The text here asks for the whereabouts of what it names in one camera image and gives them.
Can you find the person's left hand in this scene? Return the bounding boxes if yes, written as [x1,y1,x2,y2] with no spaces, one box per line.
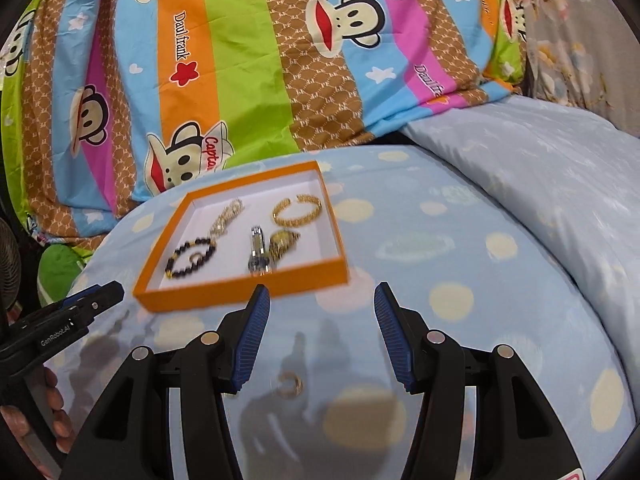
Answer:
[0,366,76,455]

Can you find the light blue dotted bed sheet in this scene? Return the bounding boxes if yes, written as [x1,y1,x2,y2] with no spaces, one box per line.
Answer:
[65,145,636,480]

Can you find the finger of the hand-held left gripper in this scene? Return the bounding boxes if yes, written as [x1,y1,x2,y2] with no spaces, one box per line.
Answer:
[61,281,126,322]

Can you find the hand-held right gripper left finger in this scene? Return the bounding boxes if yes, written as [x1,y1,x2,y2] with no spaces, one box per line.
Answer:
[60,284,272,480]

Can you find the pearl bracelet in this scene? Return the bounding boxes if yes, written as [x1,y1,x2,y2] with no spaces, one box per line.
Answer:
[207,199,246,238]

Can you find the grey floral cloth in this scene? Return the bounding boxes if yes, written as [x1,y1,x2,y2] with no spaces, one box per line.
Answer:
[515,0,640,138]

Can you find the round electric fan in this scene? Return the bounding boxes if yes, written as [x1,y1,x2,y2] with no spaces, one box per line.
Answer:
[0,217,23,311]

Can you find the gold chain cuff bracelet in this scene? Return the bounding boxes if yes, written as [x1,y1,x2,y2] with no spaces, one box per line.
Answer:
[271,194,323,228]

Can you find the green cushion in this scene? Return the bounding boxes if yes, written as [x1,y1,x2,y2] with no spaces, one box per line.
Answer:
[39,242,93,306]

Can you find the orange cardboard box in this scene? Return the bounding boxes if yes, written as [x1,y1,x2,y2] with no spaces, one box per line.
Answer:
[132,160,350,313]

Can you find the silver wristwatch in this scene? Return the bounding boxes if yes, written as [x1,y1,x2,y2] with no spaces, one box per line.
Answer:
[246,226,273,277]

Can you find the gold wristwatch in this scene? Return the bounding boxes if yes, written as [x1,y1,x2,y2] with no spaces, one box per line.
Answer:
[267,228,302,261]

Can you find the black bead bracelet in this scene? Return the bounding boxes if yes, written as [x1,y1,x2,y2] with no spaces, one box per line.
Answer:
[164,238,219,281]

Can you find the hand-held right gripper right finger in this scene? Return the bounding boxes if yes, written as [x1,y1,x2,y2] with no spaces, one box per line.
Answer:
[374,281,583,480]

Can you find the grey-blue pillow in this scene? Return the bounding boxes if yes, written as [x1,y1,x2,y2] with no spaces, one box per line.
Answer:
[400,95,640,361]

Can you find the striped cartoon monkey blanket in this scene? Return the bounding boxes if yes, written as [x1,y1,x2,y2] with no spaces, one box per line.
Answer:
[0,0,531,256]

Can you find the gold hoop earring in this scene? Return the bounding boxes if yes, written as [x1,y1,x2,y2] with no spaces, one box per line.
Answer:
[276,371,304,400]

